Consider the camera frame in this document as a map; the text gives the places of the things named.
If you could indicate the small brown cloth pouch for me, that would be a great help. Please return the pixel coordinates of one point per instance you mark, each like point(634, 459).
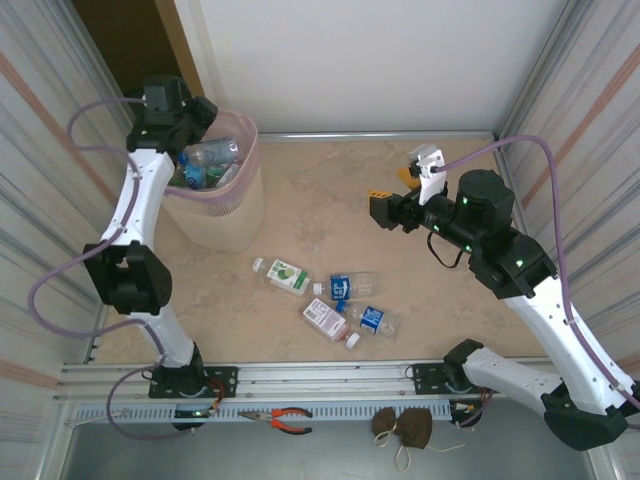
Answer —
point(384, 421)

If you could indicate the brown wooden door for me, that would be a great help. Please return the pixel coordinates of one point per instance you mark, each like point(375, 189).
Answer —
point(130, 40)

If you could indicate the pink label bottle white cap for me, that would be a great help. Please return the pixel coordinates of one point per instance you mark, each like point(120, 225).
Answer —
point(325, 317)

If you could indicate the small board green light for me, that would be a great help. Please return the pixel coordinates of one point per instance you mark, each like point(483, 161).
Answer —
point(195, 413)

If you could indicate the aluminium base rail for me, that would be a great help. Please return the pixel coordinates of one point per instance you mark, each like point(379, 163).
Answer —
point(325, 375)

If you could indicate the lime picture label bottle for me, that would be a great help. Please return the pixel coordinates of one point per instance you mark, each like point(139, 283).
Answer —
point(282, 274)

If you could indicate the pink plastic bin liner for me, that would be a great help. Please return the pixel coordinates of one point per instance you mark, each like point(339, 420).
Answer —
point(235, 197)

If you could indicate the beige mesh waste bin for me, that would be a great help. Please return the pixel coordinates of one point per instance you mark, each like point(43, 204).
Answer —
point(225, 230)

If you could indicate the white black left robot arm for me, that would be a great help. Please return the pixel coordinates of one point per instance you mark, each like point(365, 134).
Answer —
point(140, 195)

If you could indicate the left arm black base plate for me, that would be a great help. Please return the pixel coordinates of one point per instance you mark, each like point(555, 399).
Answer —
point(225, 380)

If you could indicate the large brown cloth pouch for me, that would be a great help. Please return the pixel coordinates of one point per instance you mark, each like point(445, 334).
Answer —
point(415, 427)

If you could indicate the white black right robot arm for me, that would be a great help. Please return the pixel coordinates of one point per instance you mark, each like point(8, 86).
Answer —
point(550, 330)

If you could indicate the aluminium side rail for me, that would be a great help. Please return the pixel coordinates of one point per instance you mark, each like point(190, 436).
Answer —
point(503, 167)
point(97, 345)

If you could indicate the clear bottle blue label white cap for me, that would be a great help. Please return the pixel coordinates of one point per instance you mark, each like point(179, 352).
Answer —
point(345, 287)

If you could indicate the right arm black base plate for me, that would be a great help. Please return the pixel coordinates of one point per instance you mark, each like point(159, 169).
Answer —
point(425, 375)

